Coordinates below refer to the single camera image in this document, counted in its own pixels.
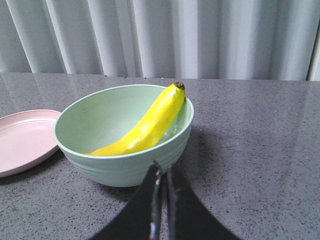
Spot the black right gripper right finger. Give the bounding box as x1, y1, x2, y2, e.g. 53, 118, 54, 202
167, 164, 239, 240

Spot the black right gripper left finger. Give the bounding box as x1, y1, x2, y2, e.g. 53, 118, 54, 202
91, 161, 163, 240

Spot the yellow banana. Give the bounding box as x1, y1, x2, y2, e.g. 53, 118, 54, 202
87, 82, 186, 156

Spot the green ribbed bowl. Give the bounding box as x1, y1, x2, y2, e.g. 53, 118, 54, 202
54, 84, 194, 187

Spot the pink plate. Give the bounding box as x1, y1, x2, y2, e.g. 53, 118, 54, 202
0, 109, 61, 178

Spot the white pleated curtain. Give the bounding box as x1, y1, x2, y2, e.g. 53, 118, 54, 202
0, 0, 320, 81

